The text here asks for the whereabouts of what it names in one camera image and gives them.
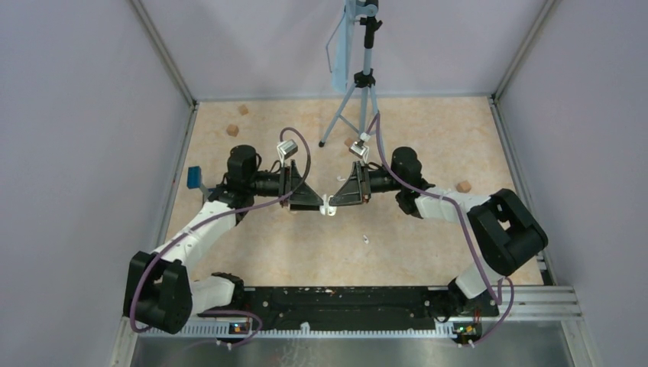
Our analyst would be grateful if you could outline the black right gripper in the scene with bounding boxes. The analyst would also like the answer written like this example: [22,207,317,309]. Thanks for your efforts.
[330,161,405,207]

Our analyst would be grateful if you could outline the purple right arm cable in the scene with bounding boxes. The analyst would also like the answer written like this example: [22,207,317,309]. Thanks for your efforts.
[367,112,515,346]

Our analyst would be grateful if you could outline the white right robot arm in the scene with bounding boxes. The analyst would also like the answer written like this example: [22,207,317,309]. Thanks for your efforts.
[327,147,549,315]

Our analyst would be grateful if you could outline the small wooden cube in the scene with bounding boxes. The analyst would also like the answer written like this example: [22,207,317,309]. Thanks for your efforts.
[226,124,239,137]
[238,104,249,115]

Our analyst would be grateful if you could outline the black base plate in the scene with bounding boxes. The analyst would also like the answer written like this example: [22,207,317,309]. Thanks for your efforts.
[226,286,500,331]

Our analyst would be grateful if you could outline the light blue tripod stand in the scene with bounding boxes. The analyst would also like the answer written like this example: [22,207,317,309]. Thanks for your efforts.
[319,1,383,148]

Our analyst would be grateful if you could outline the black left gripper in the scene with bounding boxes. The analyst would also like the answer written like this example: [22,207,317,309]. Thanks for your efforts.
[248,159,323,211]

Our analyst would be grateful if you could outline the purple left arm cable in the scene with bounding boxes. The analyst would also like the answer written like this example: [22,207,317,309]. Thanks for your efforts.
[128,126,313,338]

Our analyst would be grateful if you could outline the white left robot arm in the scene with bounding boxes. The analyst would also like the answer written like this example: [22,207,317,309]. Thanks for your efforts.
[123,140,326,334]

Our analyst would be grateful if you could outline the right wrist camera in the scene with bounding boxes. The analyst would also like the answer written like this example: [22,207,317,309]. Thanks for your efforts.
[349,132,371,161]

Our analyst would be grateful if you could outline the wooden cube block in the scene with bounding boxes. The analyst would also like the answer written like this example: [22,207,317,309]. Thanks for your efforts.
[455,180,472,193]

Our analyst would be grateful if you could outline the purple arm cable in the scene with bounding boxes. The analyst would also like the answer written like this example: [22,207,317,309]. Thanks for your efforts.
[367,112,515,346]
[128,126,313,338]

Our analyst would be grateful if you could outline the far small wooden cube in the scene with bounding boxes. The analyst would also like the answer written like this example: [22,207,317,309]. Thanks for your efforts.
[238,104,249,115]

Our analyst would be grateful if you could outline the aluminium frame rail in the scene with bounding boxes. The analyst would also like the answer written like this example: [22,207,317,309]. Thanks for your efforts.
[144,285,582,339]

